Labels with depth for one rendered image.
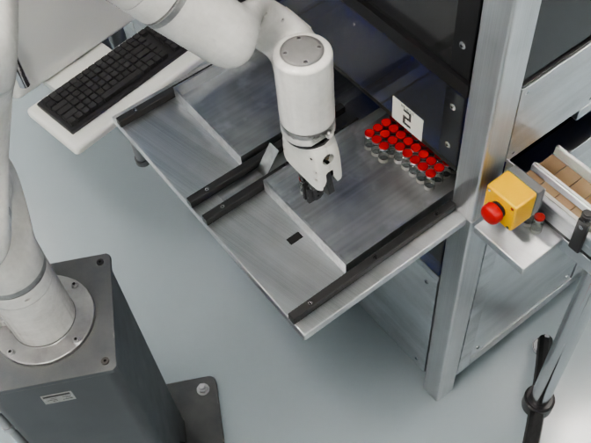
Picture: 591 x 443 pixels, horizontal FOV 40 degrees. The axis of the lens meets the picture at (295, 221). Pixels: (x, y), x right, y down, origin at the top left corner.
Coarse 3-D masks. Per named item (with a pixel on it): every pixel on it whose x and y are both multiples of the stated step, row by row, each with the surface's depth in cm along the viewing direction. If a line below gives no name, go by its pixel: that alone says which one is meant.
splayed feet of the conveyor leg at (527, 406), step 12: (540, 336) 232; (540, 348) 228; (540, 360) 223; (528, 396) 215; (552, 396) 214; (528, 408) 214; (540, 408) 213; (552, 408) 213; (528, 420) 213; (540, 420) 212; (528, 432) 211; (540, 432) 211
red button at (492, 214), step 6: (486, 204) 145; (492, 204) 144; (486, 210) 144; (492, 210) 143; (498, 210) 144; (486, 216) 145; (492, 216) 144; (498, 216) 144; (492, 222) 145; (498, 222) 145
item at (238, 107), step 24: (216, 72) 185; (240, 72) 186; (264, 72) 185; (336, 72) 184; (192, 96) 182; (216, 96) 182; (240, 96) 181; (264, 96) 181; (336, 96) 175; (216, 120) 178; (240, 120) 177; (264, 120) 177; (240, 144) 173; (264, 144) 169
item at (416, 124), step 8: (392, 104) 158; (400, 104) 155; (392, 112) 159; (400, 112) 157; (408, 112) 154; (400, 120) 159; (416, 120) 154; (408, 128) 158; (416, 128) 155; (416, 136) 157
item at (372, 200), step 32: (352, 128) 171; (352, 160) 169; (288, 192) 165; (352, 192) 164; (384, 192) 164; (416, 192) 163; (448, 192) 158; (320, 224) 160; (352, 224) 160; (384, 224) 159; (352, 256) 155
